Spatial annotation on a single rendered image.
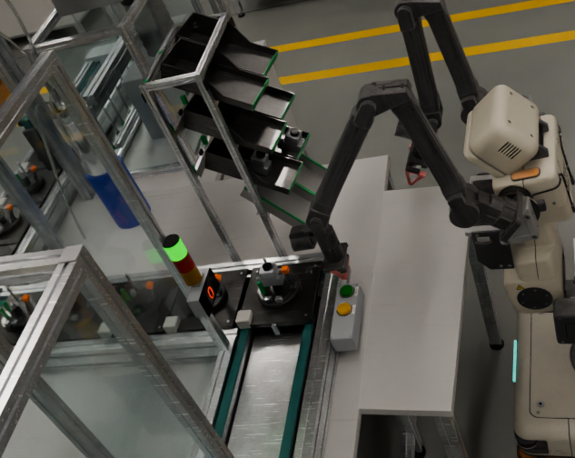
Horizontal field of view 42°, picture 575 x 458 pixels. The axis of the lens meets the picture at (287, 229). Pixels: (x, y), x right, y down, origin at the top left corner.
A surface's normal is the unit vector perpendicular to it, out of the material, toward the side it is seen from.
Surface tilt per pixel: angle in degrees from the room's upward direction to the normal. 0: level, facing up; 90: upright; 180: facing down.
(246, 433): 0
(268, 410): 0
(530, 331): 0
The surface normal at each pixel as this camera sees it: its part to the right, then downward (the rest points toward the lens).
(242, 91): 0.08, -0.64
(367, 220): -0.32, -0.70
